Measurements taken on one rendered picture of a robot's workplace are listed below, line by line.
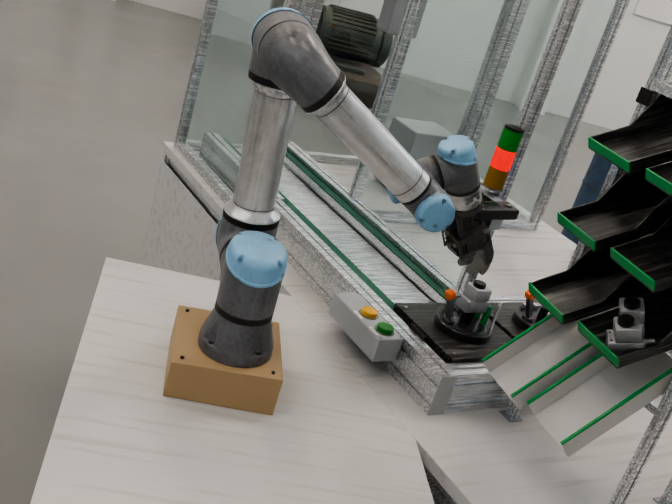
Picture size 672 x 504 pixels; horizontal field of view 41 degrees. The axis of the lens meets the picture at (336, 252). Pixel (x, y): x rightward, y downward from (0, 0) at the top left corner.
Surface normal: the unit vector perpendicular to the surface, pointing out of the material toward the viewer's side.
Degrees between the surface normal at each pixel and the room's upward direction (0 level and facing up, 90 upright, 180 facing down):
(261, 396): 90
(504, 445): 0
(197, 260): 90
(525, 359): 45
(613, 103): 90
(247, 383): 90
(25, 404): 0
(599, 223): 25
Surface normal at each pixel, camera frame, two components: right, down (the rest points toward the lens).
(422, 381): -0.84, -0.03
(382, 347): 0.48, 0.47
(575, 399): -0.44, -0.70
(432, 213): 0.18, 0.47
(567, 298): -0.13, -0.84
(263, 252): 0.28, -0.81
